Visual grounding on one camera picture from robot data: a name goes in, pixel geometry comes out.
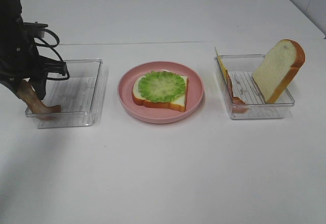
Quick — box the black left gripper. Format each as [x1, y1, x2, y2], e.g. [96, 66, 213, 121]
[0, 45, 68, 100]

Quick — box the brown bacon strip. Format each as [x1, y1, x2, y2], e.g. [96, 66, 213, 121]
[17, 79, 61, 114]

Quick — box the green lettuce leaf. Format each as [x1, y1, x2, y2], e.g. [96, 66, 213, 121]
[133, 71, 187, 103]

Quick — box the bread slice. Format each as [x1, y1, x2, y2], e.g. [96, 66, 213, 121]
[132, 76, 189, 112]
[252, 39, 305, 103]

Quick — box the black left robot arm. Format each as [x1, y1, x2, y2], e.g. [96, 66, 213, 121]
[1, 0, 70, 100]

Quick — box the left clear plastic tray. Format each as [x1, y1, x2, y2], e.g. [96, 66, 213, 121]
[25, 59, 108, 129]

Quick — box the clear plastic tray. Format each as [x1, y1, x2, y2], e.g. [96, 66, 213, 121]
[214, 54, 294, 120]
[25, 59, 108, 129]

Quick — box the pink round plate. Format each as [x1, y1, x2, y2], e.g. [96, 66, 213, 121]
[118, 61, 204, 124]

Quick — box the yellow cheese slice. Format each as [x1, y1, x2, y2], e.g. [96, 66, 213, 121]
[214, 47, 228, 83]

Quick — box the right clear plastic tray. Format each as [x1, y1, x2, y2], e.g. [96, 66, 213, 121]
[214, 54, 294, 120]

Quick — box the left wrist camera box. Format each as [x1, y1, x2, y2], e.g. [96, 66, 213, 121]
[23, 22, 48, 38]

